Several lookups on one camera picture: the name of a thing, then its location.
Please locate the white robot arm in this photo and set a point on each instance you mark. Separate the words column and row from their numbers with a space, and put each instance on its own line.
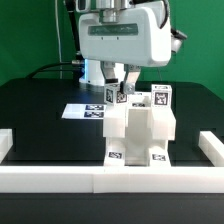
column 108, row 11

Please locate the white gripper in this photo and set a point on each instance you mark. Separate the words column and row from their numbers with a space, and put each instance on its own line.
column 137, row 39

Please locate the white sheet with fiducial tags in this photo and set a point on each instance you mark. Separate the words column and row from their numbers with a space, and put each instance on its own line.
column 84, row 111

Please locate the white chair seat part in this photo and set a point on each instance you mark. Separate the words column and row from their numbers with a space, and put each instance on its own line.
column 136, row 143

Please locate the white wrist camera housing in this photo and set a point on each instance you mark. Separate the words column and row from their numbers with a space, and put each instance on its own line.
column 85, row 6

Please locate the white chair back part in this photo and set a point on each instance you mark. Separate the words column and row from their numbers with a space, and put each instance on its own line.
column 141, row 115

